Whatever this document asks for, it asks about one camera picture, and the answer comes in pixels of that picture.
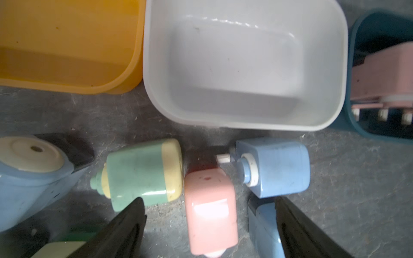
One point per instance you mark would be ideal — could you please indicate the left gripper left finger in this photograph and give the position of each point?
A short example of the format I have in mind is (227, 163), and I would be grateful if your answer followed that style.
(121, 238)

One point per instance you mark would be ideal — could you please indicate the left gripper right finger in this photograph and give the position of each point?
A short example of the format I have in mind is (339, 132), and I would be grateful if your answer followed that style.
(301, 237)

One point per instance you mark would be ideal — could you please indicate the pink sharpener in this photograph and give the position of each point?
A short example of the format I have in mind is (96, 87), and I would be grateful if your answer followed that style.
(211, 212)
(384, 81)

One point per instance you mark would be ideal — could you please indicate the teal storage box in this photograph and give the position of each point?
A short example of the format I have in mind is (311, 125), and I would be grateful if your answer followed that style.
(372, 32)

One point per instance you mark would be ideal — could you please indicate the white storage box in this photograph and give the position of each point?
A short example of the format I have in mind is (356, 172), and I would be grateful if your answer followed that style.
(266, 65)

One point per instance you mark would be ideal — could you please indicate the yellow storage box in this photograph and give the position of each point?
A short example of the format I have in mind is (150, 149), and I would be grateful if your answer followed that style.
(79, 47)

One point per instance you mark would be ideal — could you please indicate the blue sharpener center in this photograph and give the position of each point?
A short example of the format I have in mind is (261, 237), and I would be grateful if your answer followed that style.
(262, 227)

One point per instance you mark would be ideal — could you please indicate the blue sharpener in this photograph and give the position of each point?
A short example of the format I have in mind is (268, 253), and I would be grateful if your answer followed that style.
(38, 170)
(262, 227)
(270, 167)

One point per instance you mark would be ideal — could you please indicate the green sharpener middle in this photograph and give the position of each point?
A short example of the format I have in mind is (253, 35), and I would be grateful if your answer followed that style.
(66, 244)

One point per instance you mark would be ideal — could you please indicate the green sharpener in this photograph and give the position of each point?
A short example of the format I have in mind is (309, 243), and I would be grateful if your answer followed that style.
(66, 244)
(152, 171)

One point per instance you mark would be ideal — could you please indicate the green sharpener upper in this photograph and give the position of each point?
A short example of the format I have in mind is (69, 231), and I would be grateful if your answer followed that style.
(152, 171)

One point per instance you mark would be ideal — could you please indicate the blue sharpener upper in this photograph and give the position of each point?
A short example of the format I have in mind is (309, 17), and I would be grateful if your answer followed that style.
(270, 167)

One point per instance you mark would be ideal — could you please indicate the blue sharpener left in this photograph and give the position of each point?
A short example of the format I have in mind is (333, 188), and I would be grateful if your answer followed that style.
(38, 170)

